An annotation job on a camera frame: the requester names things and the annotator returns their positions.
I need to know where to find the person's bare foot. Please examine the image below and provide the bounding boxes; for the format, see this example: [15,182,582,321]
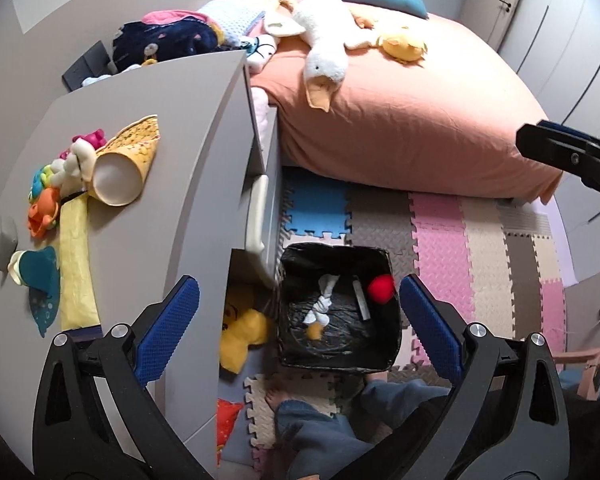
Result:
[265,375,293,411]

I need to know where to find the person's blue jeans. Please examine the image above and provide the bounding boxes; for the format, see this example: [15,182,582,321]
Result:
[275,377,451,480]

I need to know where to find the bed with salmon sheet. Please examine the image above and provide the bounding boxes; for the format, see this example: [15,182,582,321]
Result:
[250,0,563,206]

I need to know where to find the white paper strip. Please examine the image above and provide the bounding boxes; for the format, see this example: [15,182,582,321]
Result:
[352,281,372,321]

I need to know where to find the dark wall switch panel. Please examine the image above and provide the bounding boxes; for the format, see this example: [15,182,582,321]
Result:
[61,41,112,92]

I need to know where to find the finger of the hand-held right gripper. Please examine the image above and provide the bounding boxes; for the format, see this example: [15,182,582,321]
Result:
[516,119,600,196]

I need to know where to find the teal fish-shaped toy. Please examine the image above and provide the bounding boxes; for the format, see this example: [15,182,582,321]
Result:
[8,246,62,338]

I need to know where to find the yellow plush toy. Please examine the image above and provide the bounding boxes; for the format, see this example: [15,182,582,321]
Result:
[220,285,273,373]

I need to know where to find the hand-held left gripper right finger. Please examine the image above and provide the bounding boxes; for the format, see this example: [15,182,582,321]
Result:
[399,274,571,480]

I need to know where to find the white goose plush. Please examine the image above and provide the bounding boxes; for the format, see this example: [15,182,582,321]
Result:
[262,0,381,111]

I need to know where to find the pink plastic toy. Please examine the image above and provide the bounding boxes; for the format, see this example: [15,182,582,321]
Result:
[71,129,106,151]

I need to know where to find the orange plastic toy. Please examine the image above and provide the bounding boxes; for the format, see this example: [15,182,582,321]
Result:
[27,187,62,238]

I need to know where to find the white and pink plush toy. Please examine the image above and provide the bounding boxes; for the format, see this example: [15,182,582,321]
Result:
[50,140,98,193]

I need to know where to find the pink wooden stool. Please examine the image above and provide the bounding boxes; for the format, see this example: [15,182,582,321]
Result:
[552,347,600,401]

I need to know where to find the white plush with face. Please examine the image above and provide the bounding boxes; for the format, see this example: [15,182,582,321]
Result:
[244,35,277,74]

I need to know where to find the yellow paper cup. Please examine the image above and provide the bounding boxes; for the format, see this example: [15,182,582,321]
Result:
[87,115,161,207]

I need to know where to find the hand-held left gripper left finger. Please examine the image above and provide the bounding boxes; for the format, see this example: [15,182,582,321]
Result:
[32,275,216,480]

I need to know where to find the colourful foam puzzle mat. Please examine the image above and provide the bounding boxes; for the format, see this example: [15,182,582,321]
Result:
[215,165,568,480]

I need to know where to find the red ball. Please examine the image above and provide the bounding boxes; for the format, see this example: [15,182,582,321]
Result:
[369,275,396,302]

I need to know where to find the yellow duck plush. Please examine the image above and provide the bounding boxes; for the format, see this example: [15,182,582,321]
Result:
[380,30,428,65]

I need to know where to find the green plastic toy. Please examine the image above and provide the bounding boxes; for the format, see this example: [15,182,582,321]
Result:
[28,164,61,201]

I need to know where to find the light blue knitted blanket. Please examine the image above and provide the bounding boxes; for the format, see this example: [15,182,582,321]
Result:
[197,0,276,48]

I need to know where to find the black trash bin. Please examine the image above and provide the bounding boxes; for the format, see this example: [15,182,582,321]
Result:
[277,242,401,375]

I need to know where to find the yellow cloth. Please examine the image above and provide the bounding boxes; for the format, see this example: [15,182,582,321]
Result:
[60,192,101,331]

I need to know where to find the twisted white tissue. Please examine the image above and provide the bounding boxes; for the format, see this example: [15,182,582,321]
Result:
[304,275,341,326]

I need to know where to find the grey desk drawer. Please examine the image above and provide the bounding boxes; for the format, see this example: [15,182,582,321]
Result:
[237,85,285,291]

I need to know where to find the red printed item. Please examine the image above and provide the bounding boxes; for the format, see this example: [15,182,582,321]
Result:
[216,399,245,453]

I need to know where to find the navy printed blanket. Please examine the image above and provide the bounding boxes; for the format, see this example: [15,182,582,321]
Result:
[111,20,226,73]

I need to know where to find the white wardrobe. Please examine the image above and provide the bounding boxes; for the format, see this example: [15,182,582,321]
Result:
[460,0,600,281]

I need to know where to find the pink cloth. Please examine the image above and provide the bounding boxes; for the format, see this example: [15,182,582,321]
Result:
[141,9,216,27]

